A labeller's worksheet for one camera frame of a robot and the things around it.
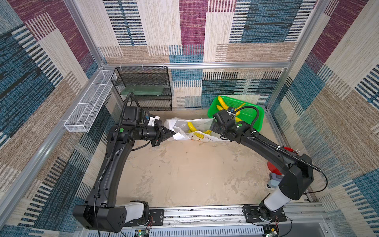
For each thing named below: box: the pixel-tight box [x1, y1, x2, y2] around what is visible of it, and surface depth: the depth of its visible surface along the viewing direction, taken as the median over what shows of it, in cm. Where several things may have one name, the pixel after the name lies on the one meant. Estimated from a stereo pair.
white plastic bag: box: [162, 117, 230, 143], surface depth 80 cm
